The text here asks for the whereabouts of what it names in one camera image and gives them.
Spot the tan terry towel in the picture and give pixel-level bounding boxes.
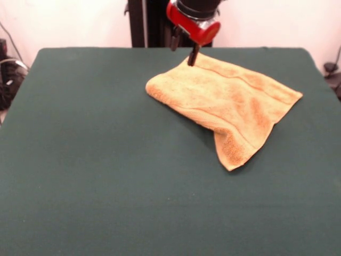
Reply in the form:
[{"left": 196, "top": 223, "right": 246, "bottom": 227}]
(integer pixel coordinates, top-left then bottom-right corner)
[{"left": 145, "top": 54, "right": 303, "bottom": 172}]

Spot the black floor device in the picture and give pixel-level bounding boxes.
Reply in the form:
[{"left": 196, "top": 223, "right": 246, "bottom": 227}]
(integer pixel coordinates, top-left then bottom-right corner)
[{"left": 323, "top": 61, "right": 341, "bottom": 101}]

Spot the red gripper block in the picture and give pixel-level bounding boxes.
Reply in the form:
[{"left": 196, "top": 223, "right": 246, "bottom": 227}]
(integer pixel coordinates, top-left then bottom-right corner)
[{"left": 166, "top": 1, "right": 222, "bottom": 67}]

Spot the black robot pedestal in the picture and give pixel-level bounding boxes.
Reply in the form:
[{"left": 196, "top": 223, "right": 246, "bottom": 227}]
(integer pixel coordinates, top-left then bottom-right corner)
[{"left": 124, "top": 0, "right": 221, "bottom": 49}]

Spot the dark green table cloth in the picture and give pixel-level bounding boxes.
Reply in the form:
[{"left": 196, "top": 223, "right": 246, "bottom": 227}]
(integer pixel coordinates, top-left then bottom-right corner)
[{"left": 0, "top": 47, "right": 341, "bottom": 256}]

